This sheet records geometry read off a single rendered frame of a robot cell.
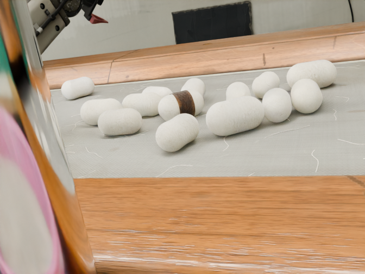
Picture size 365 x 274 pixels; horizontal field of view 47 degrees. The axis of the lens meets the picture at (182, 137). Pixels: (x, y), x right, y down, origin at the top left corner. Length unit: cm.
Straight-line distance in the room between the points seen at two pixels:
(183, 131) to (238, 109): 4
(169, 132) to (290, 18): 212
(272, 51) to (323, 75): 13
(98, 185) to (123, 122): 13
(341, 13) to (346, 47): 187
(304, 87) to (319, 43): 18
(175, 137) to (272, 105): 7
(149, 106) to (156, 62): 18
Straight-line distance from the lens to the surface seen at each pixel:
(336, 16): 232
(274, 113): 26
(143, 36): 257
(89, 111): 33
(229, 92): 30
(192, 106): 30
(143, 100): 32
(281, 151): 23
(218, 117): 25
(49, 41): 105
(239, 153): 23
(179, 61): 48
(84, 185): 16
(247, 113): 25
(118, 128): 29
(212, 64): 46
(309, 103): 28
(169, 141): 23
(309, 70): 33
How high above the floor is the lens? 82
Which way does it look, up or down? 18 degrees down
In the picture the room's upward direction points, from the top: 9 degrees counter-clockwise
